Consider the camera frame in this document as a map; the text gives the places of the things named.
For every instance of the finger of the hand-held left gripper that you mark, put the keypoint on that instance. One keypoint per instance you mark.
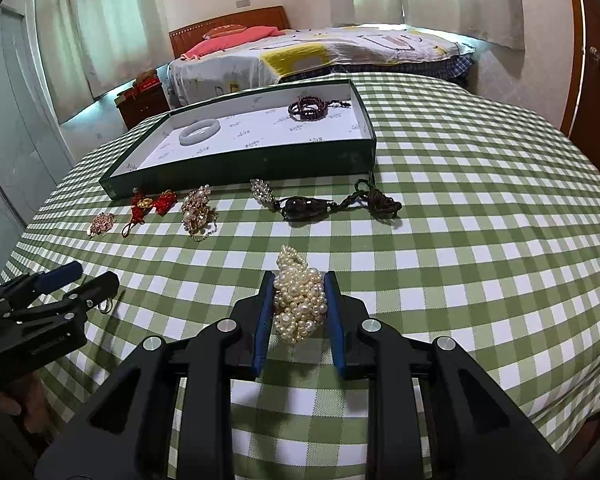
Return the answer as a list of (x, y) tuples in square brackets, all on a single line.
[(55, 279), (90, 292)]

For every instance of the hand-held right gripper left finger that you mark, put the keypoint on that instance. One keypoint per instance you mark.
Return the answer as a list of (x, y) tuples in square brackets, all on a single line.
[(261, 330)]

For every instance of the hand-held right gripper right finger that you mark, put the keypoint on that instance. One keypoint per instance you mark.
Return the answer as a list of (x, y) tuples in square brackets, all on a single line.
[(335, 330)]

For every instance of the pink gold brooch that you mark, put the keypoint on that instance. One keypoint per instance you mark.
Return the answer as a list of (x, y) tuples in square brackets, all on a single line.
[(101, 224)]

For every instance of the red knot charm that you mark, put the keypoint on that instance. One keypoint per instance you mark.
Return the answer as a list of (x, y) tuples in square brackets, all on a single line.
[(166, 202), (141, 205)]

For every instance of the gold pearl brooch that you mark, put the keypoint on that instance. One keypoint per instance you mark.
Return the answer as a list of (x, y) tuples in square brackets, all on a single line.
[(196, 207)]

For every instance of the silver rhinestone brooch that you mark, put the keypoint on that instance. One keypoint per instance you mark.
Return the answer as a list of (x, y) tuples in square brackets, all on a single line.
[(261, 190)]

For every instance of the green jewelry tray box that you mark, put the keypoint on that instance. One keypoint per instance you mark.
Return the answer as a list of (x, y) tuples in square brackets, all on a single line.
[(260, 135)]

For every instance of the person's left hand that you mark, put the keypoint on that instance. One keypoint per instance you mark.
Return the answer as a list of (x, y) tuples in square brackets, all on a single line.
[(2, 401)]

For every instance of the white wardrobe door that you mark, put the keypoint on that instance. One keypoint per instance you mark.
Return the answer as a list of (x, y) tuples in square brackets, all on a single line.
[(20, 120)]

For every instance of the pale jade bangle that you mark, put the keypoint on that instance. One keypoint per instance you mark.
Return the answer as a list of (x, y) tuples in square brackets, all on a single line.
[(185, 136)]

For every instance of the dark wooden nightstand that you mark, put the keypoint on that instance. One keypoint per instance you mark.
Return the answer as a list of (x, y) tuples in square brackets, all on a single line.
[(145, 110)]

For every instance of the red gift box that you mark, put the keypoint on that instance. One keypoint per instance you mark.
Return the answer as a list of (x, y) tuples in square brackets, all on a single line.
[(140, 91)]

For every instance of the brown plush toy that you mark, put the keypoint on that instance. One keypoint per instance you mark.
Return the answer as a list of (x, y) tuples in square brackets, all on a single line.
[(145, 76)]

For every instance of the blue plaid bed sheet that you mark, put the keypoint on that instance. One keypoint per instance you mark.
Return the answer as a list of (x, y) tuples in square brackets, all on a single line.
[(430, 67)]

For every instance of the printed bedspread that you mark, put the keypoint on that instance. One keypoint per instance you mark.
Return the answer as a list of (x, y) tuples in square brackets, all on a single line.
[(360, 47)]

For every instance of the pink blanket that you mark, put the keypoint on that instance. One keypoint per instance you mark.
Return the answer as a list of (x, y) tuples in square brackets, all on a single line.
[(230, 42)]

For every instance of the red patterned pillow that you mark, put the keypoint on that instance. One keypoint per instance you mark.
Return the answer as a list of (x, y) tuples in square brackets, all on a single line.
[(222, 31)]

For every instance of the wooden bed headboard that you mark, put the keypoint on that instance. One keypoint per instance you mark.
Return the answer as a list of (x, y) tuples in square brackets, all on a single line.
[(260, 19)]

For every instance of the brown wooden door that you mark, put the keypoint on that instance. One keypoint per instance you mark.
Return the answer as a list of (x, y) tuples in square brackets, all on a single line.
[(597, 85)]

